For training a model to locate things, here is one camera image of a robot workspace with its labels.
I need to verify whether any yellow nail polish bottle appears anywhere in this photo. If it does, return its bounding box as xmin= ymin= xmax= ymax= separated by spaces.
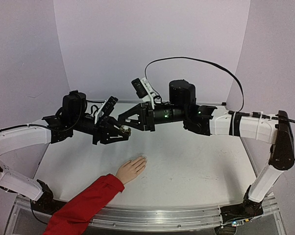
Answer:
xmin=120 ymin=125 xmax=131 ymax=136

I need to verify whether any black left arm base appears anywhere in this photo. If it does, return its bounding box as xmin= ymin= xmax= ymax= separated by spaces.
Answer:
xmin=31 ymin=179 xmax=65 ymax=215

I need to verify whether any red sleeved forearm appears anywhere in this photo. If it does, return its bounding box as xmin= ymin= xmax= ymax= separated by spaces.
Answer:
xmin=44 ymin=174 xmax=124 ymax=235

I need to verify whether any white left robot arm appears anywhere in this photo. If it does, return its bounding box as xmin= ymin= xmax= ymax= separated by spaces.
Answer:
xmin=0 ymin=91 xmax=131 ymax=202

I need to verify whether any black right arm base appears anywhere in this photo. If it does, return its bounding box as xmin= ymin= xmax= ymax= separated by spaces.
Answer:
xmin=221 ymin=199 xmax=263 ymax=225

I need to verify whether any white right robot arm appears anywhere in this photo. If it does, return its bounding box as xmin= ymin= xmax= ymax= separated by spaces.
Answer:
xmin=118 ymin=78 xmax=295 ymax=203

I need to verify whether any mannequin hand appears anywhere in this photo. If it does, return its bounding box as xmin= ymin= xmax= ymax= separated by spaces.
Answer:
xmin=115 ymin=156 xmax=147 ymax=185

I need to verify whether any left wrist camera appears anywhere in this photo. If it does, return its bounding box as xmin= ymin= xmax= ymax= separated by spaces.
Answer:
xmin=94 ymin=96 xmax=119 ymax=124

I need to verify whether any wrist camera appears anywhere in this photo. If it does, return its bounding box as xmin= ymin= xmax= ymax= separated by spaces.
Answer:
xmin=94 ymin=96 xmax=119 ymax=124
xmin=131 ymin=77 xmax=159 ymax=109

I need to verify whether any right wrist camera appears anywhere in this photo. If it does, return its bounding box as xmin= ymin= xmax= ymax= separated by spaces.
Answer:
xmin=131 ymin=77 xmax=159 ymax=109

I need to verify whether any black right camera cable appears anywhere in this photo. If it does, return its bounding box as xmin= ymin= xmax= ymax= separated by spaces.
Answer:
xmin=144 ymin=57 xmax=295 ymax=161

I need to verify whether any aluminium table edge rail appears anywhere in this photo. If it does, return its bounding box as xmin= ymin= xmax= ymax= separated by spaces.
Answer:
xmin=5 ymin=195 xmax=285 ymax=235

